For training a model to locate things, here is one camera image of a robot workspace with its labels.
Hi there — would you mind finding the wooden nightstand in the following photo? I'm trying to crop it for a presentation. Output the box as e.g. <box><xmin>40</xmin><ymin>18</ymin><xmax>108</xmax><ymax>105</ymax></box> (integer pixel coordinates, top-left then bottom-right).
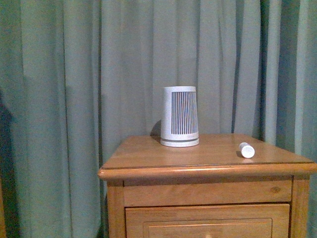
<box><xmin>99</xmin><ymin>134</ymin><xmax>317</xmax><ymax>238</ymax></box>

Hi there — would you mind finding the white slatted air purifier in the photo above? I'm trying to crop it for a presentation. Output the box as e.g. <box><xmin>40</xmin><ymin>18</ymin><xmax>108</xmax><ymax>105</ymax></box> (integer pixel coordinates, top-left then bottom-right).
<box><xmin>160</xmin><ymin>86</ymin><xmax>199</xmax><ymax>147</ymax></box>

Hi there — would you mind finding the grey curtain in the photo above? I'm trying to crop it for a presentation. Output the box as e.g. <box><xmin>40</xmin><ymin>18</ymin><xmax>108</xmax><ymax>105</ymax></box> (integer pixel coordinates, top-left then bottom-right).
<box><xmin>0</xmin><ymin>0</ymin><xmax>317</xmax><ymax>238</ymax></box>

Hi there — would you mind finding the white medicine bottle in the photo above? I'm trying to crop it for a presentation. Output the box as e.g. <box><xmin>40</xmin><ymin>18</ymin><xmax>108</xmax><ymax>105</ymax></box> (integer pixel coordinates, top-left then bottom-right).
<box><xmin>239</xmin><ymin>142</ymin><xmax>255</xmax><ymax>159</ymax></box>

